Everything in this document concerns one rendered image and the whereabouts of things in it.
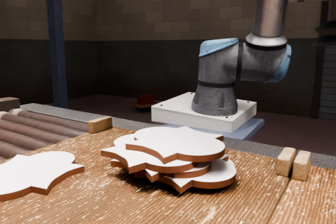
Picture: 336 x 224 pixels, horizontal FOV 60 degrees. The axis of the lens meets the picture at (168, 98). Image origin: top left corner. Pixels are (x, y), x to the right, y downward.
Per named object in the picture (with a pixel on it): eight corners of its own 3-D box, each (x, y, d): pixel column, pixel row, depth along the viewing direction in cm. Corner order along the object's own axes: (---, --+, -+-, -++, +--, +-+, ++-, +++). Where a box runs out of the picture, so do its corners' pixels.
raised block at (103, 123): (107, 126, 68) (106, 115, 67) (113, 128, 67) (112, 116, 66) (87, 133, 63) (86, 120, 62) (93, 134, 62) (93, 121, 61)
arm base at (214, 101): (201, 101, 106) (203, 74, 104) (242, 108, 99) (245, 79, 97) (183, 111, 93) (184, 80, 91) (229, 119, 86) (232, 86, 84)
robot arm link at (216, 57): (199, 76, 101) (202, 36, 98) (239, 78, 98) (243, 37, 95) (195, 82, 89) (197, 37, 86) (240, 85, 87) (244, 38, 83)
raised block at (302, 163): (298, 165, 46) (299, 148, 45) (311, 167, 45) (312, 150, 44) (290, 179, 41) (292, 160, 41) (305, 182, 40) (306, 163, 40)
